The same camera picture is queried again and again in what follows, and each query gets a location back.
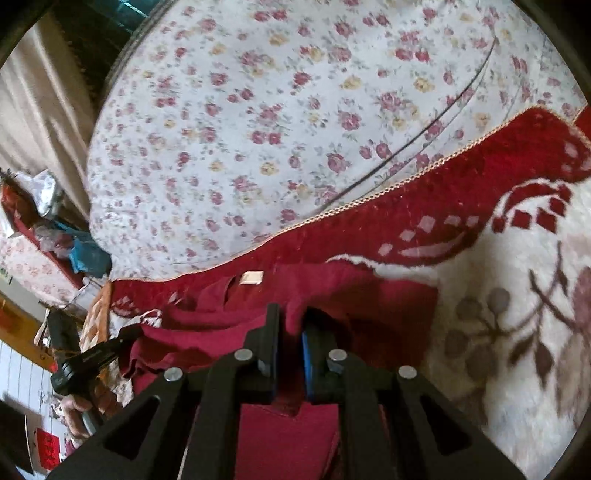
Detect grey plastic bag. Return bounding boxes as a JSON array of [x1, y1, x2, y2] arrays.
[[25, 170, 64, 219]]

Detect white rose print quilt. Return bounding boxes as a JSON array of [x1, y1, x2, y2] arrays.
[[85, 0, 591, 283]]

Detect blue plastic bag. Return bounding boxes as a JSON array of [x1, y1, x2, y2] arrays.
[[52, 220, 112, 278]]

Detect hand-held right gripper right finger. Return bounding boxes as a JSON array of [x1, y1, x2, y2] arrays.
[[301, 308, 528, 480]]

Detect pink floral pillow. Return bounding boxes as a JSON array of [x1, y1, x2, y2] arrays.
[[0, 226, 81, 309]]

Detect beige curtain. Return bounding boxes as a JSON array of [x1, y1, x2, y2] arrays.
[[0, 14, 109, 220]]

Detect orange plush blanket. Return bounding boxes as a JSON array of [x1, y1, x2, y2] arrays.
[[78, 281, 122, 407]]

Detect dark red fleece garment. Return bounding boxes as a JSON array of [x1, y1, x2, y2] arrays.
[[111, 262, 439, 480]]

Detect dark red cloth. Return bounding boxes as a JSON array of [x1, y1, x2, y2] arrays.
[[0, 185, 86, 289]]

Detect red wall decoration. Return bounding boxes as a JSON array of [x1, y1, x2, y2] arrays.
[[33, 427, 62, 470]]

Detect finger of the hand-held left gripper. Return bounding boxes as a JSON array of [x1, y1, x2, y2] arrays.
[[107, 324, 145, 355]]

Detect person's left hand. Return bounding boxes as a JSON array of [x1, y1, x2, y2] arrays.
[[58, 376, 127, 439]]

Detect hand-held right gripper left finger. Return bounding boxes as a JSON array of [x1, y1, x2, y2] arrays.
[[46, 303, 281, 480]]

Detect red and white plush blanket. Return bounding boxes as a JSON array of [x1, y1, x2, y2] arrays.
[[110, 105, 591, 446]]

